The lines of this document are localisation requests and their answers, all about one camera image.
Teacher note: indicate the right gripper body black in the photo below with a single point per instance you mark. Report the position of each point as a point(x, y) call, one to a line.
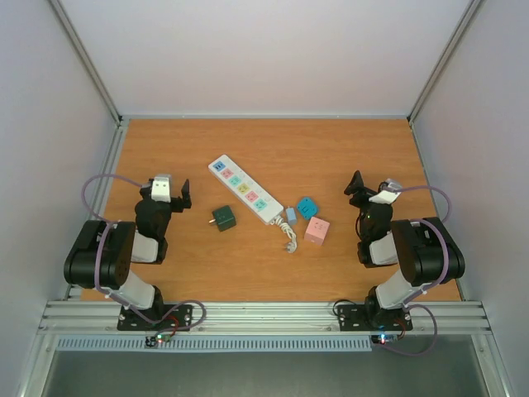
point(355, 200)

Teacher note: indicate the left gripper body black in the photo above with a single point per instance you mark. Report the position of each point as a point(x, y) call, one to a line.
point(178, 204)

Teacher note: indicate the dark green cube adapter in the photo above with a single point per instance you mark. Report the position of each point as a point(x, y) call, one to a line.
point(223, 218)

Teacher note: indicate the white power strip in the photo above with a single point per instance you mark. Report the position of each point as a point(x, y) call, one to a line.
point(256, 198)

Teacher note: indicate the pink cube adapter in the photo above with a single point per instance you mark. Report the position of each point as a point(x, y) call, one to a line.
point(316, 231)

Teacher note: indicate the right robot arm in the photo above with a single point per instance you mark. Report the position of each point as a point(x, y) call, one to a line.
point(424, 251)

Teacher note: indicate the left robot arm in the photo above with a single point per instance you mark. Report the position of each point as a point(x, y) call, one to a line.
point(104, 250)

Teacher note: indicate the blue round adapter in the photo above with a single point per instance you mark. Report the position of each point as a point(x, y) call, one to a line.
point(307, 208)

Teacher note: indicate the light blue small charger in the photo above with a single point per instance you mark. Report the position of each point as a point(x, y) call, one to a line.
point(291, 216)

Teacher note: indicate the left controller board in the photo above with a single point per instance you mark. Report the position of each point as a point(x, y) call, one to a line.
point(156, 340)

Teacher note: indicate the controller board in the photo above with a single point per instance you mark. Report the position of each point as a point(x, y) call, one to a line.
point(156, 340)
point(384, 338)

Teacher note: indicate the right controller board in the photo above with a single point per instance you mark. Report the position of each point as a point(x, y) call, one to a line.
point(384, 338)

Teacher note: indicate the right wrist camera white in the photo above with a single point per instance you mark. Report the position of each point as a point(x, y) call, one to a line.
point(389, 190)

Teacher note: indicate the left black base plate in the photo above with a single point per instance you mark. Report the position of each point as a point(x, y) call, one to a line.
point(152, 319)

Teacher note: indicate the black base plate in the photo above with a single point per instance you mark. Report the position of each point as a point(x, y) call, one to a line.
point(358, 317)
point(152, 319)

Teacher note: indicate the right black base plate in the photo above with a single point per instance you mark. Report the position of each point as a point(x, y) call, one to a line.
point(358, 317)

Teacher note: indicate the aluminium front rail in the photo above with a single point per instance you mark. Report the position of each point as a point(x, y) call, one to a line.
point(258, 318)

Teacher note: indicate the grey slotted cable duct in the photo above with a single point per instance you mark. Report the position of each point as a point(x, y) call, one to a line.
point(214, 344)

